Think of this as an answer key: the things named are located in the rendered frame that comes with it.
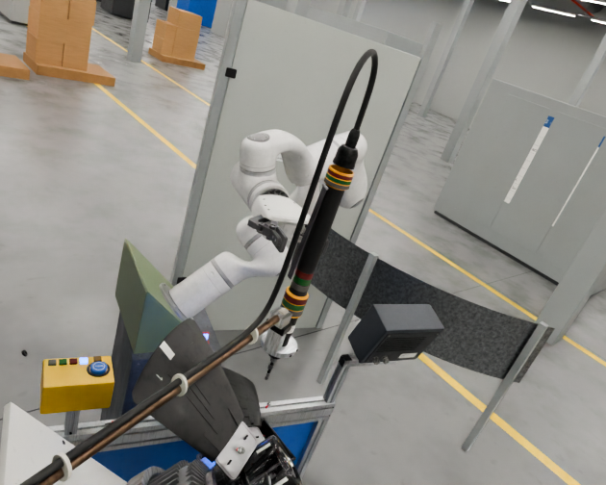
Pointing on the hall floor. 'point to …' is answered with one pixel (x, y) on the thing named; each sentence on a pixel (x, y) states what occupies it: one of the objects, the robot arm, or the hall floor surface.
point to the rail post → (310, 446)
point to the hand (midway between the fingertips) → (302, 243)
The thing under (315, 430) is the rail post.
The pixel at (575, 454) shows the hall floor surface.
